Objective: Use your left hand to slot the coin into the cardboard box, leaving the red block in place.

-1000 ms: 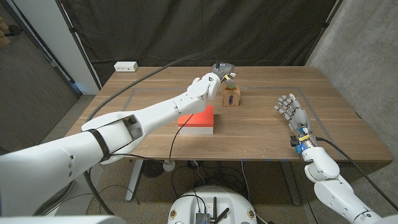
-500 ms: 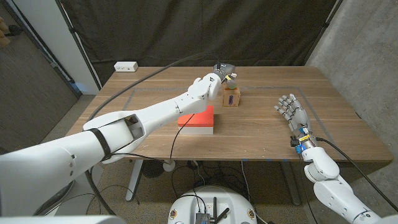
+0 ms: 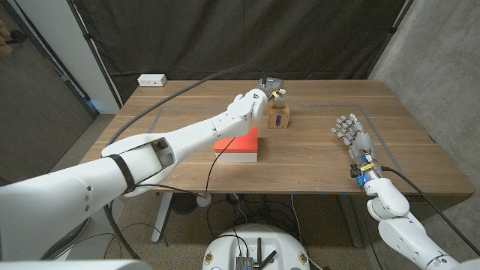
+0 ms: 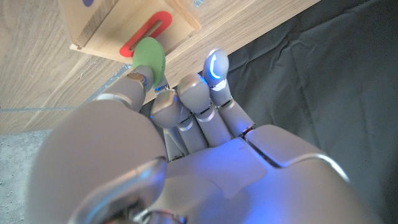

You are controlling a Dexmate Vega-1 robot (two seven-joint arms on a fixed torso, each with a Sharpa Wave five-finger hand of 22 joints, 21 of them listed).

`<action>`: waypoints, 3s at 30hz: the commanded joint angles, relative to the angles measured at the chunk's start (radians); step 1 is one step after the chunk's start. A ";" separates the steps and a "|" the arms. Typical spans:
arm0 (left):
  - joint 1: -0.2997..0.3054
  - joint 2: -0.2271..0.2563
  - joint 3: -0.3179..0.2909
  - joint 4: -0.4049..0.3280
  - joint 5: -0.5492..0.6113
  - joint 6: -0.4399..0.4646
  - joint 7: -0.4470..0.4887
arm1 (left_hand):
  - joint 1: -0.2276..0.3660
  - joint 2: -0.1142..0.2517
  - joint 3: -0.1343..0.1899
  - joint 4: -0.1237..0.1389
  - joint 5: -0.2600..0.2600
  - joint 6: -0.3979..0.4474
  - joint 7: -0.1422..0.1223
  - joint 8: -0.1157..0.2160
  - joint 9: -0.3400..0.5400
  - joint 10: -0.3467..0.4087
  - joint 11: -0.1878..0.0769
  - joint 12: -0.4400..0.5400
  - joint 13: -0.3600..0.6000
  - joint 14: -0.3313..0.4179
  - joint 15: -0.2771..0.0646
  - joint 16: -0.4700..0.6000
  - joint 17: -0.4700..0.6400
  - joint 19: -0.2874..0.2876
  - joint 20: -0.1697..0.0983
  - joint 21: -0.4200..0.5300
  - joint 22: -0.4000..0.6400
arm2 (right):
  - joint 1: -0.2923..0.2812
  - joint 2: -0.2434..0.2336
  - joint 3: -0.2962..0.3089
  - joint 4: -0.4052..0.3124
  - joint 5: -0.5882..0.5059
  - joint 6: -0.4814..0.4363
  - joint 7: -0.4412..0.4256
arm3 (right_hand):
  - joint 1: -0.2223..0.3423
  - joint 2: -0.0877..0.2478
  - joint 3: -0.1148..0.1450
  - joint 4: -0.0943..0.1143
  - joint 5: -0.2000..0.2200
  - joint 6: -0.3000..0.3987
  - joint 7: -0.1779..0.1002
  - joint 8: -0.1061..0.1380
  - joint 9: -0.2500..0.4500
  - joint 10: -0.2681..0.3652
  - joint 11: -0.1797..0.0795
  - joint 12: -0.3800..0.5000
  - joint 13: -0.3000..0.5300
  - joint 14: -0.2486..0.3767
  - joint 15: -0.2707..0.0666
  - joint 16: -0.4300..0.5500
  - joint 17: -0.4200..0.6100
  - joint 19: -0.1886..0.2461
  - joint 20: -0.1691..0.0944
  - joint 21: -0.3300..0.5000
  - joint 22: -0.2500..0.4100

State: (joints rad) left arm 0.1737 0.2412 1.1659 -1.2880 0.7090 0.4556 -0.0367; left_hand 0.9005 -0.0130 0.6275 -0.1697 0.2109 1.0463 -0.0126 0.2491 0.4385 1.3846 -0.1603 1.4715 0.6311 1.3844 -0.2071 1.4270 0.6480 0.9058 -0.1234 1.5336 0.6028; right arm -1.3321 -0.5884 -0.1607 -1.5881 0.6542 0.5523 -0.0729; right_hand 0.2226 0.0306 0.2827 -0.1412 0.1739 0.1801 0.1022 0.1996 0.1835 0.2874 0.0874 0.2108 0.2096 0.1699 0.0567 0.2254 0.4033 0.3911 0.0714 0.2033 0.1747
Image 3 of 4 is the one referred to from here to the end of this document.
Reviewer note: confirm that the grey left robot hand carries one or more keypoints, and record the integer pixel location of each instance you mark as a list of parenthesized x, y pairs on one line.
[(272, 87)]

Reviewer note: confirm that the black leather shoe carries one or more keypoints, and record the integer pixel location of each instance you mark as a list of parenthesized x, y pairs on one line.
[(73, 236)]

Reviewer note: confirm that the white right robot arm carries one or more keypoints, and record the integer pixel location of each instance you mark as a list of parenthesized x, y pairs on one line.
[(405, 228)]

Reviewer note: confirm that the grey tape outline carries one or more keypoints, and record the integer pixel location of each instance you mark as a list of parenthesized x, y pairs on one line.
[(371, 131)]

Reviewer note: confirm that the white table leg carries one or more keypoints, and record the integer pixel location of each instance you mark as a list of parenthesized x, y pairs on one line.
[(162, 217)]

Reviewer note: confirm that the black backdrop stand pole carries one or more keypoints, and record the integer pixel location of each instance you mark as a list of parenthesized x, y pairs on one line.
[(95, 52), (390, 33)]

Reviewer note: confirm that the black floor fan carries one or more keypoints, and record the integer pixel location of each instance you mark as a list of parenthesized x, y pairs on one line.
[(184, 203)]

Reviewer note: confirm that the red block with white base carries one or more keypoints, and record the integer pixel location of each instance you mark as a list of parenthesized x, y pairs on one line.
[(243, 146)]

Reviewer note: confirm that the white power outlet box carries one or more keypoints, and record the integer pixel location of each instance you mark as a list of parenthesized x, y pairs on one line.
[(151, 80)]

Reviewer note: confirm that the white robot torso base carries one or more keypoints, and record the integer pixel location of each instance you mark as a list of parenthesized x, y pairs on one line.
[(225, 247)]

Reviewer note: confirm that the cardboard box with coloured slots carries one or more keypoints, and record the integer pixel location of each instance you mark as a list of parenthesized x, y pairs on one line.
[(278, 119)]

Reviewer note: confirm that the grey table leg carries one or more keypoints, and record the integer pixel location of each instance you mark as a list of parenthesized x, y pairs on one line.
[(350, 221)]

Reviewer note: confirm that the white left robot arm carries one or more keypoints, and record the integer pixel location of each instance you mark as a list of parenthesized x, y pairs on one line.
[(75, 195)]

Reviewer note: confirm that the black backdrop curtain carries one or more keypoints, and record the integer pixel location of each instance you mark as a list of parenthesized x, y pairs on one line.
[(240, 30)]

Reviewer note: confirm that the grey radio module with antennas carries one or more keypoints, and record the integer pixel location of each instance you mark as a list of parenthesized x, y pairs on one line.
[(245, 262)]

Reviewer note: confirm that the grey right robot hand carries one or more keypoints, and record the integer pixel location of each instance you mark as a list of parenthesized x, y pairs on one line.
[(356, 142)]

